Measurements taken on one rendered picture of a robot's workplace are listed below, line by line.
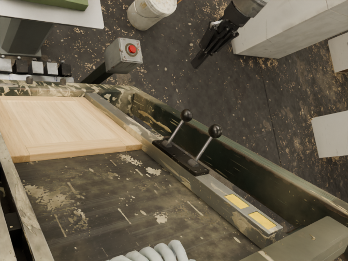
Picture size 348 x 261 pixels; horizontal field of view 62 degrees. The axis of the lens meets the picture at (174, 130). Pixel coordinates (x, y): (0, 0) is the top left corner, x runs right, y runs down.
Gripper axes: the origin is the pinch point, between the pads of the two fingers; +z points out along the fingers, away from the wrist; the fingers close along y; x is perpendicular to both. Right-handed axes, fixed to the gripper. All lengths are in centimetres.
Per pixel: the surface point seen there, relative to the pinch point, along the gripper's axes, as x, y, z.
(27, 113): 6, -44, 40
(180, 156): -30.8, -18.4, 9.2
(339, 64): 126, 468, 49
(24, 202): -38, -59, 4
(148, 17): 126, 75, 66
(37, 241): -45, -60, -1
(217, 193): -45.0, -21.2, 1.0
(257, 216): -53, -19, -4
